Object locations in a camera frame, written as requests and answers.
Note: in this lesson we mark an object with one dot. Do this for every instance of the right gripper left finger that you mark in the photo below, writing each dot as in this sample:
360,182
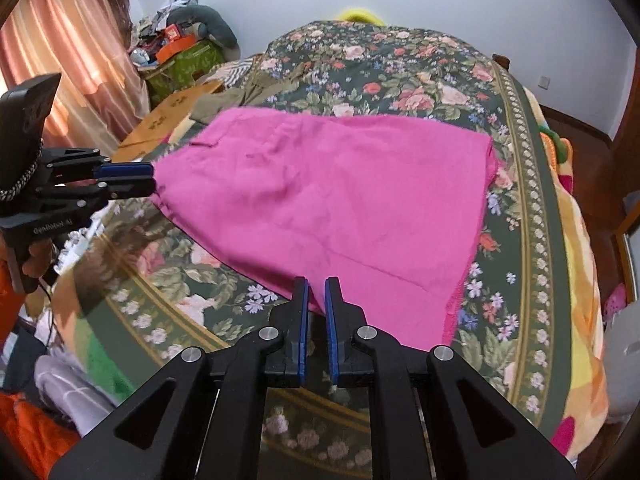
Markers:
200,416

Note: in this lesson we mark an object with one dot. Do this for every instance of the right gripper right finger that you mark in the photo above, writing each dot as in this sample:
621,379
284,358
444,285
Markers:
432,416

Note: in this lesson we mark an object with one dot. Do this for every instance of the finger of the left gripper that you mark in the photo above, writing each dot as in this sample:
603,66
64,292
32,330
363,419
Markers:
125,169
125,188

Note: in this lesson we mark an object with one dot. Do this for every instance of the pink pants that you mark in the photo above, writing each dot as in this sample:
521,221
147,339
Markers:
390,205

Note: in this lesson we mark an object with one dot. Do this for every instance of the left hand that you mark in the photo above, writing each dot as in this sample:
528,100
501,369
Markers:
40,254

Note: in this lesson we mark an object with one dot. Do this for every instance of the orange yellow fleece blanket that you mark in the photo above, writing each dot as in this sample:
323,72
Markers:
575,284

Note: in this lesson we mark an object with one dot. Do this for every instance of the floral green bedspread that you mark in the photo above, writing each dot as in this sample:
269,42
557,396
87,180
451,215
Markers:
144,290

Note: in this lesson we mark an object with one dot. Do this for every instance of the pink curtain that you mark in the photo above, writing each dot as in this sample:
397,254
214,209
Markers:
101,97

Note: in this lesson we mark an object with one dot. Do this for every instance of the green patterned box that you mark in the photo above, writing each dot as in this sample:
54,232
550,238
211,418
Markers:
182,70

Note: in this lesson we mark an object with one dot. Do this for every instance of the orange box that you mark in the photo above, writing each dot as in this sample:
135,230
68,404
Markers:
174,47

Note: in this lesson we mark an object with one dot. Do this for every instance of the striped patterned blanket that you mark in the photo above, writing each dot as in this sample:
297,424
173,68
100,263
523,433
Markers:
230,73

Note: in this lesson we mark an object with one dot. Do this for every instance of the grey plush toy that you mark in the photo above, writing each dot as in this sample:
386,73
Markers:
209,25

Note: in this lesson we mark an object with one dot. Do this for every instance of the olive green pants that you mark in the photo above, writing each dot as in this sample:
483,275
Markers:
257,89

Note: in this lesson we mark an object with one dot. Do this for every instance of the white wall socket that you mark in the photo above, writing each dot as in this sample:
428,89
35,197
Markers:
544,82

